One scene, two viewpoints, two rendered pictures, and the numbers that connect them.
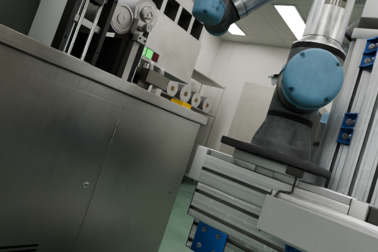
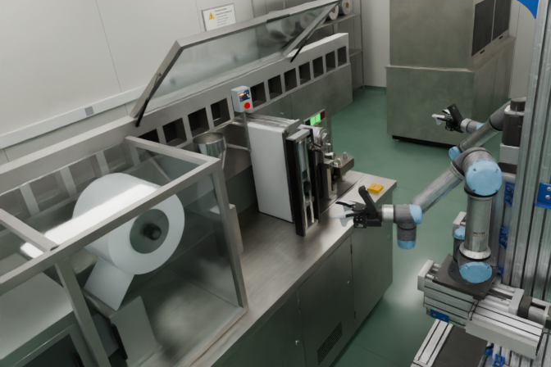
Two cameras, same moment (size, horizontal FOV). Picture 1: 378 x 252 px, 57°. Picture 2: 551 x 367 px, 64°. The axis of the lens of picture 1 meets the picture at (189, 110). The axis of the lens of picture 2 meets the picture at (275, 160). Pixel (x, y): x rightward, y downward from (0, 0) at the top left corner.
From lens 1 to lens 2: 1.66 m
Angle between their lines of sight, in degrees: 30
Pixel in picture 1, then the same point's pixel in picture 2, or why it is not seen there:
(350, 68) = (498, 199)
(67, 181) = (341, 290)
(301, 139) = not seen: hidden behind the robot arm
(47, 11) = (266, 188)
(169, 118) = not seen: hidden behind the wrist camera
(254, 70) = not seen: outside the picture
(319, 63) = (477, 269)
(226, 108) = not seen: outside the picture
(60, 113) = (328, 272)
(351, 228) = (507, 336)
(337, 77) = (488, 273)
